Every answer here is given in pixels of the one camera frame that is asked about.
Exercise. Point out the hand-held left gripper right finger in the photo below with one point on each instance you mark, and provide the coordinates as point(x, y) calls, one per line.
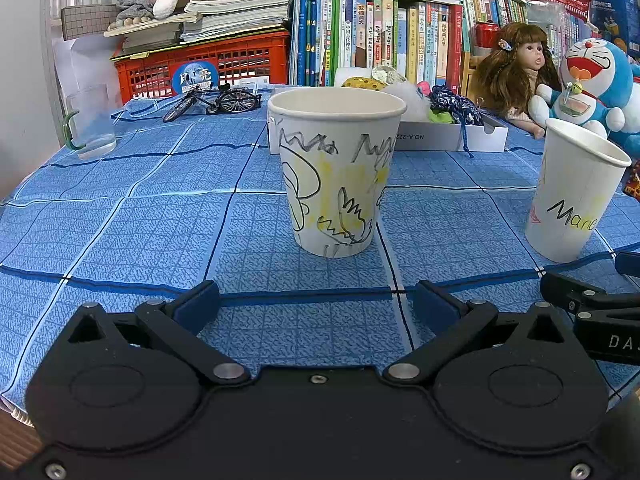
point(435, 302)

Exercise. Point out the brown-haired doll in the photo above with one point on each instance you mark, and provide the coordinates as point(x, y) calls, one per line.
point(525, 50)

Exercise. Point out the doodled paper cup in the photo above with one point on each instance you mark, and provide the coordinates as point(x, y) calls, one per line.
point(330, 170)

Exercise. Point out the glass mug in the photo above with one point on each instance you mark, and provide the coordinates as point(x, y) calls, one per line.
point(92, 125)

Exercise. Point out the gold sequin toy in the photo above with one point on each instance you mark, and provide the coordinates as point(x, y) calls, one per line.
point(365, 83)

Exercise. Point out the blue cardboard box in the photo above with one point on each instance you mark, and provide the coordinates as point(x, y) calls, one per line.
point(615, 10)

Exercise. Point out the large blue white plush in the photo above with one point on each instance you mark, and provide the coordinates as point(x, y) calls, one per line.
point(631, 135)

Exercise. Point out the toy bicycle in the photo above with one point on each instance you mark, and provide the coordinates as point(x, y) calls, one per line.
point(235, 101)

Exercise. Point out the blue checked tablecloth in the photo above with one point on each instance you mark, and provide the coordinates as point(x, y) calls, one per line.
point(150, 220)

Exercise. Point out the stack of books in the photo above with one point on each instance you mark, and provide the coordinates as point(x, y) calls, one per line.
point(235, 5)

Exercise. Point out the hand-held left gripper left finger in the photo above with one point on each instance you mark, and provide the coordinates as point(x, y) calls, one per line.
point(197, 305)

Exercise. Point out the white paper cup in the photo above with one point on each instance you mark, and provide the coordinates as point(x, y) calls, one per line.
point(570, 185)

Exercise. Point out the green floral cloth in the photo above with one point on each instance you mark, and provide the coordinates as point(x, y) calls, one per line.
point(387, 75)

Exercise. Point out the blue cat plush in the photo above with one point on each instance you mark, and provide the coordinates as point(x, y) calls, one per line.
point(600, 65)

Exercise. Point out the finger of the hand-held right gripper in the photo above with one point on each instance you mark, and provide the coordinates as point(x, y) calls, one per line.
point(610, 330)
point(629, 263)

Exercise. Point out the white fluffy plush ball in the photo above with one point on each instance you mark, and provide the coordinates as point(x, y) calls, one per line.
point(410, 97)

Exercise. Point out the red can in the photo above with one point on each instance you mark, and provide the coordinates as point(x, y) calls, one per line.
point(484, 34)

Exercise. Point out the row of upright books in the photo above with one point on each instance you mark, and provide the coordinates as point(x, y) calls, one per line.
point(350, 20)

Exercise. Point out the red plastic crate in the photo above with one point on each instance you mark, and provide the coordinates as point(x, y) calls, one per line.
point(240, 57)

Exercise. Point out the white shallow box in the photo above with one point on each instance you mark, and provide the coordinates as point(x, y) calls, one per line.
point(450, 140)

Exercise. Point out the red patterned cushion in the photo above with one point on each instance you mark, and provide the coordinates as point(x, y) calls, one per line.
point(634, 182)

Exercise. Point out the dark blue patterned pouch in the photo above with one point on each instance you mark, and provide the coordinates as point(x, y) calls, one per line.
point(457, 105)

